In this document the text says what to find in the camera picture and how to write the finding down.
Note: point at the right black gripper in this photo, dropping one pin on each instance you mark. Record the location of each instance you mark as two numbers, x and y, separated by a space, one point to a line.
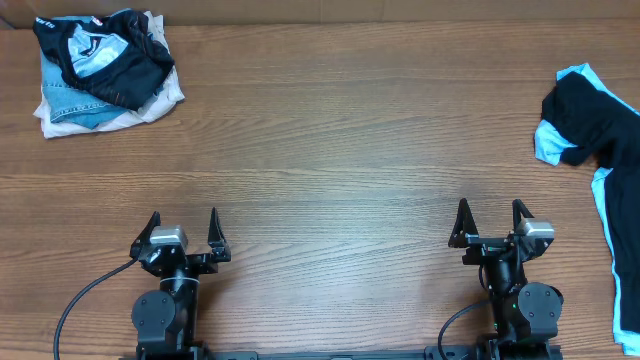
467 234

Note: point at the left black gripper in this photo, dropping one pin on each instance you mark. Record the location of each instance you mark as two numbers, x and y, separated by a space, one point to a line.
209 264

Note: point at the black t-shirt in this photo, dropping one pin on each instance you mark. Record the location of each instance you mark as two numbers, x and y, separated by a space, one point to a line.
590 115

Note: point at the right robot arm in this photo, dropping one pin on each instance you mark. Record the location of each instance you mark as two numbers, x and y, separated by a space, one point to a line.
525 314

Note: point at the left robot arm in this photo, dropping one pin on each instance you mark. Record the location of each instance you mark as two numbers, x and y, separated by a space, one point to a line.
165 319

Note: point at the light blue garment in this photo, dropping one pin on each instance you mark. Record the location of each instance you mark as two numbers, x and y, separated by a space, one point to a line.
550 142

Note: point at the folded white cloth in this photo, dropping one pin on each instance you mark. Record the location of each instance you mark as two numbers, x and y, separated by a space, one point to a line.
161 103

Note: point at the folded blue denim jeans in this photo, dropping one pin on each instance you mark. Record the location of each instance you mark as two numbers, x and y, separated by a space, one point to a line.
70 102

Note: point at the black and grey jersey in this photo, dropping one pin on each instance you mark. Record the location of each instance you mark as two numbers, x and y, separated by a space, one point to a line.
139 74

